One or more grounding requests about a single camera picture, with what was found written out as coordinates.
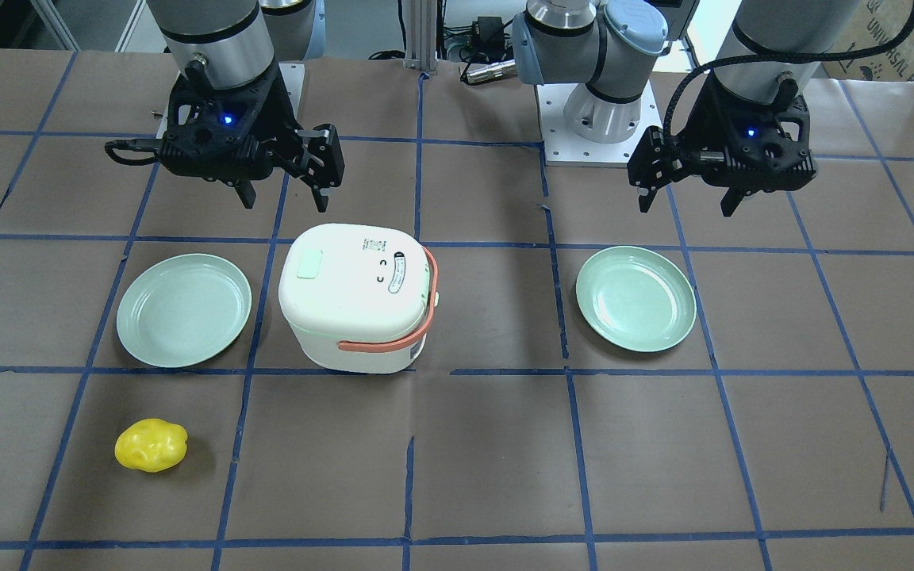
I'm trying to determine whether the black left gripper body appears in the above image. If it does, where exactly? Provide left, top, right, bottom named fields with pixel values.
left=628, top=75, right=817, bottom=192

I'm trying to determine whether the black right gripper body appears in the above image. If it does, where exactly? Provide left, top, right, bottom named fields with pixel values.
left=157, top=62, right=345, bottom=191

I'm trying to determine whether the white rice cooker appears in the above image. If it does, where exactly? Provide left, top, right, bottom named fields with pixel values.
left=278, top=223, right=440, bottom=374

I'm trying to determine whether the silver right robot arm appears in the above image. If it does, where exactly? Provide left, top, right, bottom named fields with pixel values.
left=148, top=1, right=344, bottom=213

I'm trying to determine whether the green plate near left arm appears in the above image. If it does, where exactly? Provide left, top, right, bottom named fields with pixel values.
left=574, top=246, right=697, bottom=353

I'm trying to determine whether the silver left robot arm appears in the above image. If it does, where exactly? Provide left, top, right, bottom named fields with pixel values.
left=510, top=1, right=857, bottom=217

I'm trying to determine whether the green plate near right arm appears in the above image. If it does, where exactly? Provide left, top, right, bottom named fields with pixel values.
left=116, top=253, right=252, bottom=368

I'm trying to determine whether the black power adapter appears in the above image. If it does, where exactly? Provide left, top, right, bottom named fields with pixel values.
left=471, top=16, right=505, bottom=51

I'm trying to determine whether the cardboard box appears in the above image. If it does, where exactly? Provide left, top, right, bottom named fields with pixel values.
left=825, top=0, right=914, bottom=83

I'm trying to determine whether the yellow toy potato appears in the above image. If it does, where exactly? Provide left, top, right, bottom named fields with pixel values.
left=113, top=418, right=188, bottom=473

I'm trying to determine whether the aluminium frame post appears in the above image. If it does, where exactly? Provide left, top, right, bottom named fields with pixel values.
left=401, top=1, right=441, bottom=75

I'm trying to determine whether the black corrugated cable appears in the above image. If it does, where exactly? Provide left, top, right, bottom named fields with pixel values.
left=662, top=0, right=914, bottom=144

